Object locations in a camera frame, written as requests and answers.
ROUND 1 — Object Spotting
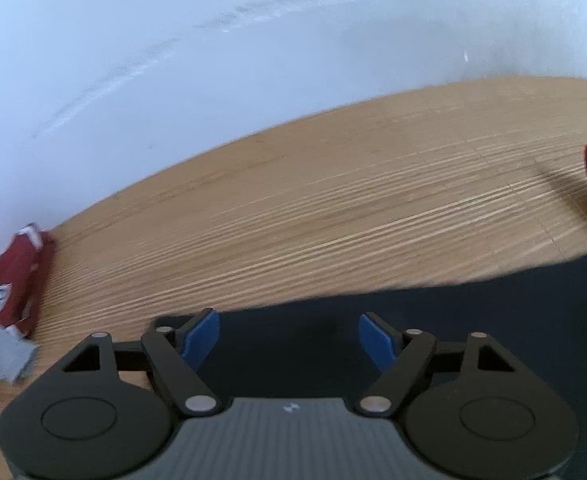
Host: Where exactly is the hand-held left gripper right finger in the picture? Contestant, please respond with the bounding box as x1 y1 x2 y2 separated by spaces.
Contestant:
357 312 517 418

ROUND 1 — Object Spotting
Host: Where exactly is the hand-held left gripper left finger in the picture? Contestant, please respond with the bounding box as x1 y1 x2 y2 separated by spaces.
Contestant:
62 309 222 417

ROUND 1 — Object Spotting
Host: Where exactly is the dark navy sweatshirt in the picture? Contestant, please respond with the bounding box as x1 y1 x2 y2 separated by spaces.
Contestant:
146 144 587 480

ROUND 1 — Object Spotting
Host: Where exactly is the maroon cloth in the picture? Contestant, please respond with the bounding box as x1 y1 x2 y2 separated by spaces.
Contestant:
0 222 57 338

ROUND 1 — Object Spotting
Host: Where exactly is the grey cloth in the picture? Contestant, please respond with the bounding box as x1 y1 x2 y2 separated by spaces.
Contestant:
0 312 42 385

